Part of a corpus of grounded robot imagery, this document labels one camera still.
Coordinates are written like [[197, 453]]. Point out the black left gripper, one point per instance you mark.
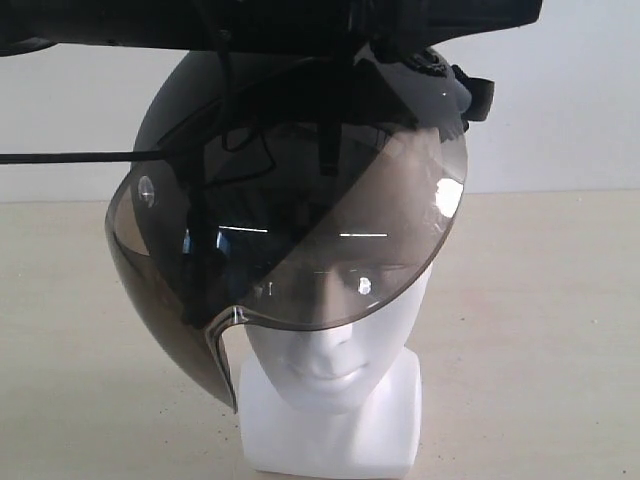
[[308, 28]]

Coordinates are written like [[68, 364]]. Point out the white mannequin head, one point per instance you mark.
[[342, 403]]

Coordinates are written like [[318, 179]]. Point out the black helmet with tinted visor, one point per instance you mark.
[[327, 191]]

